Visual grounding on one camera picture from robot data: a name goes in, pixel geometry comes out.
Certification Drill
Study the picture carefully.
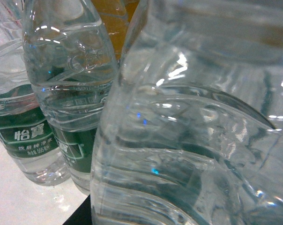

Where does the clear water bottle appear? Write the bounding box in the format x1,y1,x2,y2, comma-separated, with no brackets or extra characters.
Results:
90,0,283,225

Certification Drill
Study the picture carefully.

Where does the water bottle barcode label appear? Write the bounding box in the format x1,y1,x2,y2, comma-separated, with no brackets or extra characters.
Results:
22,0,117,195

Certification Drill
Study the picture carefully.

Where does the water bottle team label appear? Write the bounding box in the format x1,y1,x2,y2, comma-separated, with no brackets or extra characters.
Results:
0,0,70,186

